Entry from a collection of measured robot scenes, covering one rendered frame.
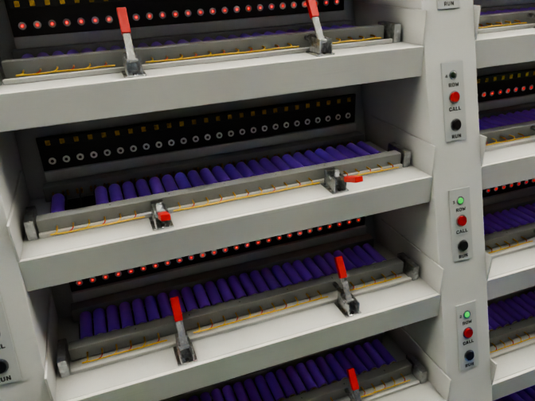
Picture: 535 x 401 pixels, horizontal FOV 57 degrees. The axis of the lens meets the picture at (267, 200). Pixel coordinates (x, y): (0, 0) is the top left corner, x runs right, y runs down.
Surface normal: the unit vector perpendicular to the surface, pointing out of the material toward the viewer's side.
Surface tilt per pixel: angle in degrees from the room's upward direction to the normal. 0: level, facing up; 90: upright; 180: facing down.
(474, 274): 90
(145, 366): 15
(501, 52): 105
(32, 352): 90
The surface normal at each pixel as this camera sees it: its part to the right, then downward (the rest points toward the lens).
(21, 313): 0.32, 0.15
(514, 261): -0.04, -0.90
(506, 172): 0.34, 0.40
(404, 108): -0.94, 0.18
